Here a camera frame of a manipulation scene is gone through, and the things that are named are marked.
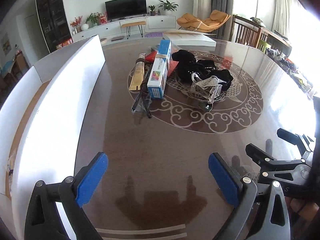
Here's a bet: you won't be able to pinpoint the dark wooden chair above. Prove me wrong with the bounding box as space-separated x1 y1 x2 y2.
232 15 259 48

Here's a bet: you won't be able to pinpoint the pile of assorted clutter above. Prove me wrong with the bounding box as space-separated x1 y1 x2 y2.
266 47 317 98

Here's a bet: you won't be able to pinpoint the green stool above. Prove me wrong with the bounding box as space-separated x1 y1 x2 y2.
257 40 272 53

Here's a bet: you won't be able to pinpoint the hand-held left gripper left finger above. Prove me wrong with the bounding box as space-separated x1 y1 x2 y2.
24 152 109 240

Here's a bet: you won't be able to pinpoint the large green potted plant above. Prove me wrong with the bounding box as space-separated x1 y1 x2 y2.
158 0 179 16

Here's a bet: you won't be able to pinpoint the red foil snack packet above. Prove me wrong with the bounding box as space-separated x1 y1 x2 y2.
146 51 179 77

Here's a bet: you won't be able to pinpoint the black garment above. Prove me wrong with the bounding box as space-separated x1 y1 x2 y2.
171 50 234 92

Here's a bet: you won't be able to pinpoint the gold cosmetic tube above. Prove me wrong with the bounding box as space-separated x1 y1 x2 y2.
129 52 153 92

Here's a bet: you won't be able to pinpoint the bushy green potted plant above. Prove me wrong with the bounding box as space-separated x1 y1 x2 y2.
85 12 102 27

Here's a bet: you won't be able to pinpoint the wooden bench with metal legs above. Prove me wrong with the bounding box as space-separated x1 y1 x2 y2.
120 21 147 39

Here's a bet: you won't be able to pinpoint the white vase with red flowers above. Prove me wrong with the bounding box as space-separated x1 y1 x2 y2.
70 16 89 32

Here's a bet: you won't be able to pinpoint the flat white box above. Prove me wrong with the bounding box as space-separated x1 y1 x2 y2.
162 31 217 47

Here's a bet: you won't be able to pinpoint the person's right hand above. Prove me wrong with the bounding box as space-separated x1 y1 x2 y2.
290 197 320 221

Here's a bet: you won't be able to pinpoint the orange lounge chair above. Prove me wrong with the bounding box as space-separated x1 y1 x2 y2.
176 10 231 34

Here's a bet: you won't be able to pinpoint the black television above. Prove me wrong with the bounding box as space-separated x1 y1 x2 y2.
105 0 147 22

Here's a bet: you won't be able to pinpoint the dark display cabinet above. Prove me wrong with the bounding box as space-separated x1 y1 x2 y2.
35 0 73 53

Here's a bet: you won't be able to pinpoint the white door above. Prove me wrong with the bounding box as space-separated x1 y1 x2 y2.
24 15 42 63

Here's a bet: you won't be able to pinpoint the clear lens eyeglasses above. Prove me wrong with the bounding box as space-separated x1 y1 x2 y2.
131 90 153 119

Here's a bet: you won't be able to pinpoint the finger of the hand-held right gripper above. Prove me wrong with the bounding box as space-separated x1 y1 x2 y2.
245 143 313 183
277 128 315 153

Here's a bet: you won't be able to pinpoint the silver rhinestone high-heeled sandal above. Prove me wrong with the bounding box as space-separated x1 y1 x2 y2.
190 72 224 112

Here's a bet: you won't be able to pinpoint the clear plastic wrapped pack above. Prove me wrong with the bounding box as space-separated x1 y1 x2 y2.
149 44 182 55

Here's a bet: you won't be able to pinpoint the white window curtain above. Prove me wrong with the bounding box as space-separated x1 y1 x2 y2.
272 0 298 34

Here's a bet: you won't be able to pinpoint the wooden side table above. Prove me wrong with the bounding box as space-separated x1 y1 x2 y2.
0 51 29 88

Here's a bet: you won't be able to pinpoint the blue and white carton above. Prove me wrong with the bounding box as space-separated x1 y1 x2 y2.
147 39 172 100

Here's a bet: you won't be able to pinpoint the purple mat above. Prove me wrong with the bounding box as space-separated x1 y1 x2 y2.
144 31 164 39

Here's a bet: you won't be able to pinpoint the black slender rod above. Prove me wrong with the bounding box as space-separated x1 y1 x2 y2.
141 66 153 119

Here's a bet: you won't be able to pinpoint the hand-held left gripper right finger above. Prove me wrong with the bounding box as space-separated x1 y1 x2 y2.
208 152 292 240

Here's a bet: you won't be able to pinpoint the white television cabinet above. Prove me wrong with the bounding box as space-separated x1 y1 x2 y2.
72 15 176 43

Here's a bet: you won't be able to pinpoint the framed wall picture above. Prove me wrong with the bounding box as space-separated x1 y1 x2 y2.
0 31 12 56

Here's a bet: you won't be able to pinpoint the grey curtain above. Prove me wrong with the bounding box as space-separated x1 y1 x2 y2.
211 0 234 39

